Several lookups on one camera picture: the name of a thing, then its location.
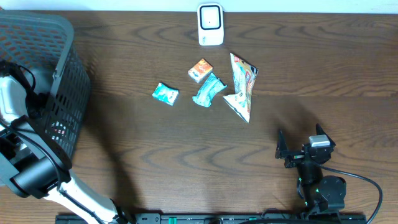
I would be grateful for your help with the black plastic mesh basket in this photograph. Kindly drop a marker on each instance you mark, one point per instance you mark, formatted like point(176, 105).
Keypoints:
point(44, 44)

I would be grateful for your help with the teal long snack packet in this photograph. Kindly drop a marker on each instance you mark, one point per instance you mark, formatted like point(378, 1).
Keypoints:
point(211, 87)

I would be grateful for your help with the yellow snack chip bag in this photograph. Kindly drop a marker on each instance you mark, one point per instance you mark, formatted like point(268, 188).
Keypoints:
point(244, 77)

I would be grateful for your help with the orange small snack box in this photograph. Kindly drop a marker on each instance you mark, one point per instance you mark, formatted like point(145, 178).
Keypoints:
point(200, 70)

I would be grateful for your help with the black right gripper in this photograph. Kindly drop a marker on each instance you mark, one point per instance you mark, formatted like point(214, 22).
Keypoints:
point(282, 151)

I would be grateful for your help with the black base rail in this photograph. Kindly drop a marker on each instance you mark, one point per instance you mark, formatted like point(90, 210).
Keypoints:
point(155, 218)

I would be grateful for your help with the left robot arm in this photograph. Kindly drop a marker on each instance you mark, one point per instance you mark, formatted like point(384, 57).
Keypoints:
point(36, 157)

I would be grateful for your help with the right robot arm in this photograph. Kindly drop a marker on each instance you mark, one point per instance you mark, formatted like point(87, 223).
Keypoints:
point(322, 194)

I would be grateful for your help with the white barcode scanner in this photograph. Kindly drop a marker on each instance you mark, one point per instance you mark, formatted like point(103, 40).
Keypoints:
point(210, 24)

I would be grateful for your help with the teal small snack packet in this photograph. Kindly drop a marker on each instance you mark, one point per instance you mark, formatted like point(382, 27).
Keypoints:
point(165, 94)

